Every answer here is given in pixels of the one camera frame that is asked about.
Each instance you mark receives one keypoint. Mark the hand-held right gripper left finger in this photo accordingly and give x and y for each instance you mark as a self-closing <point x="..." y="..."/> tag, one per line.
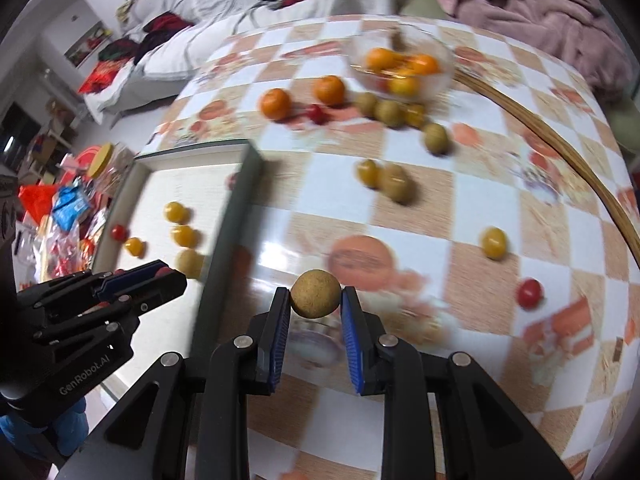
<point x="277" y="345"/>

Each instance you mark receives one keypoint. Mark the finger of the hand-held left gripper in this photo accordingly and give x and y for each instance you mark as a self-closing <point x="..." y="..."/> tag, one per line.
<point x="160" y="292"/>
<point x="130" y="274"/>

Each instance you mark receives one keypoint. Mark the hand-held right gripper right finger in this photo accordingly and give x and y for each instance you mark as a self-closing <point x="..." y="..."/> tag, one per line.
<point x="352" y="345"/>

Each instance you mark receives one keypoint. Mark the red cherry tomato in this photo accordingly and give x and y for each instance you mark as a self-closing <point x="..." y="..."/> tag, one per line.
<point x="119" y="231"/>
<point x="382" y="78"/>
<point x="317" y="112"/>
<point x="163" y="273"/>
<point x="529" y="293"/>

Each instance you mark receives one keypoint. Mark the brown longan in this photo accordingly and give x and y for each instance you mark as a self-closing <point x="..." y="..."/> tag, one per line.
<point x="390" y="112"/>
<point x="397" y="182"/>
<point x="435" y="137"/>
<point x="190" y="262"/>
<point x="315" y="294"/>
<point x="367" y="102"/>

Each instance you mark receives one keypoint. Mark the white tray dark rim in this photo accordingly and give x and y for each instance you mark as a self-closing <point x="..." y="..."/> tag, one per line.
<point x="150" y="185"/>

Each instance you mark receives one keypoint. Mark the person's left hand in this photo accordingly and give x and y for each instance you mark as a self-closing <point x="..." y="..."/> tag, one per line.
<point x="70" y="425"/>

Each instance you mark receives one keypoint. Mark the pile of snack packets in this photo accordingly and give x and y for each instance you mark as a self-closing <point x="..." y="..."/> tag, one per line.
<point x="60" y="255"/>

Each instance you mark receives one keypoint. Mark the blue snack packet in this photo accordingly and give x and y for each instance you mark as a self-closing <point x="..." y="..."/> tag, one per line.
<point x="70" y="207"/>

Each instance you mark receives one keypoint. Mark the clear plastic bag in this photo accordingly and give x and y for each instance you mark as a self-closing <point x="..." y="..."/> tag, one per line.
<point x="116" y="175"/>

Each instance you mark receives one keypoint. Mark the yellow round lid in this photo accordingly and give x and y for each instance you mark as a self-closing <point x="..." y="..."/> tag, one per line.
<point x="102" y="159"/>

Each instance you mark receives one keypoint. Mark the red plastic bag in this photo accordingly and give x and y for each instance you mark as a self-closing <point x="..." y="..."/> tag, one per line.
<point x="35" y="197"/>

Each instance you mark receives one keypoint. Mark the red printed cloth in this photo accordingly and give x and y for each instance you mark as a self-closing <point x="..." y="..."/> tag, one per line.
<point x="102" y="77"/>

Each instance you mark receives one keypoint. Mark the orange tangerine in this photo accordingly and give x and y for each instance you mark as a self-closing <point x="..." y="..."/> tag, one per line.
<point x="275" y="104"/>
<point x="382" y="60"/>
<point x="329" y="90"/>
<point x="425" y="65"/>

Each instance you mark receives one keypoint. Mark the dark green garment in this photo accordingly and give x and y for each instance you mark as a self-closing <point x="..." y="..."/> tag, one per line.
<point x="120" y="50"/>

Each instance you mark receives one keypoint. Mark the red black garment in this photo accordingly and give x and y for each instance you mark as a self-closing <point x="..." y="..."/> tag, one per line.
<point x="165" y="22"/>

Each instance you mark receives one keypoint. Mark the clear glass bowl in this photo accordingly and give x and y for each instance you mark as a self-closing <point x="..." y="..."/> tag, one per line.
<point x="365" y="42"/>

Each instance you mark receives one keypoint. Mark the pink fleece blanket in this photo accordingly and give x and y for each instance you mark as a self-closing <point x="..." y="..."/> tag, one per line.
<point x="525" y="10"/>

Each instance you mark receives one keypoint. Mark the framed wall picture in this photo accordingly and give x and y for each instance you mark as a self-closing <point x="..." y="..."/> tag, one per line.
<point x="85" y="45"/>

